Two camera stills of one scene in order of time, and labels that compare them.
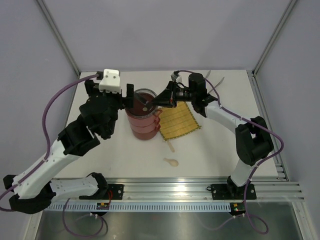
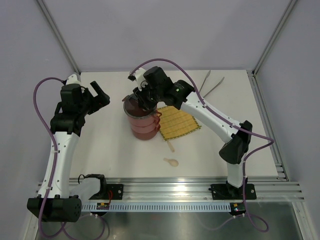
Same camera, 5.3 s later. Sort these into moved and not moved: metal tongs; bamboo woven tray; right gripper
Moved: right gripper
Not moved: bamboo woven tray; metal tongs
